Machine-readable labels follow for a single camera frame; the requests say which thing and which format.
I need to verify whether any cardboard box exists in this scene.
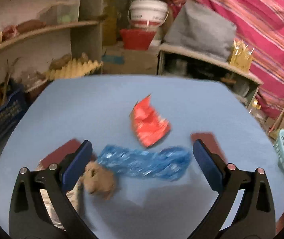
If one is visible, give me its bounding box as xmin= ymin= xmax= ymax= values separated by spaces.
xmin=102 ymin=46 xmax=159 ymax=75

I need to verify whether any dark blue plastic crate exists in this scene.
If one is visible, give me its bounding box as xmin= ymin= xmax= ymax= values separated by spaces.
xmin=0 ymin=87 xmax=28 ymax=140

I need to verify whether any red snack wrapper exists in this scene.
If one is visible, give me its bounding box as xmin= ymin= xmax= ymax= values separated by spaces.
xmin=130 ymin=94 xmax=171 ymax=148

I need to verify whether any blue plastic wrapper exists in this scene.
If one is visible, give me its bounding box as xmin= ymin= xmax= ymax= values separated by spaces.
xmin=97 ymin=145 xmax=192 ymax=181

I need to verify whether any grey low shelf cabinet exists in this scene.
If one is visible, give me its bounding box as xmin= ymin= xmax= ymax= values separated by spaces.
xmin=158 ymin=43 xmax=263 ymax=109

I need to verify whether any red striped cloth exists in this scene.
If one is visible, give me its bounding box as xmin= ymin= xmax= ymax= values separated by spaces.
xmin=167 ymin=0 xmax=284 ymax=119

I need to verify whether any white plastic bucket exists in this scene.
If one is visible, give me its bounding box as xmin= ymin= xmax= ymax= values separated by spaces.
xmin=127 ymin=0 xmax=168 ymax=29

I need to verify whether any grey fabric bag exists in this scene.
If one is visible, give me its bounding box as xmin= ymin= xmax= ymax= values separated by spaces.
xmin=164 ymin=0 xmax=237 ymax=62

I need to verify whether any wooden wall shelf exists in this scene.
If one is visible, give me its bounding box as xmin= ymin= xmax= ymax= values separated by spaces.
xmin=0 ymin=0 xmax=103 ymax=80

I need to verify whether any red plastic basin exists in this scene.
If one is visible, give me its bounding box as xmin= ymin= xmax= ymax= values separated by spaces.
xmin=120 ymin=29 xmax=156 ymax=51

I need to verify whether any dark red booklet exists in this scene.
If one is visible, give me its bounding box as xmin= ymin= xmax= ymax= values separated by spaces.
xmin=36 ymin=139 xmax=81 ymax=170
xmin=191 ymin=132 xmax=227 ymax=163

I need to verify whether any yellow perforated utensil basket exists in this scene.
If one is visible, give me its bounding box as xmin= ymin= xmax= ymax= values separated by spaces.
xmin=228 ymin=39 xmax=254 ymax=73

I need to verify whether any cooking oil bottle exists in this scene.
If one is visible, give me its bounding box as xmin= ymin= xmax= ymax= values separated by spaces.
xmin=249 ymin=99 xmax=261 ymax=115

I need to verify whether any yellow egg tray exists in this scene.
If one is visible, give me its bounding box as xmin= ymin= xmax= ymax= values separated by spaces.
xmin=44 ymin=59 xmax=103 ymax=81

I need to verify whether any crumpled grey brown paper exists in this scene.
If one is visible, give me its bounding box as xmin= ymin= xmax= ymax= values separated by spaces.
xmin=39 ymin=161 xmax=119 ymax=229

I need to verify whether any blue table cloth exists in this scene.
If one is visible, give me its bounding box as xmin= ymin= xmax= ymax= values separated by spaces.
xmin=0 ymin=75 xmax=284 ymax=238

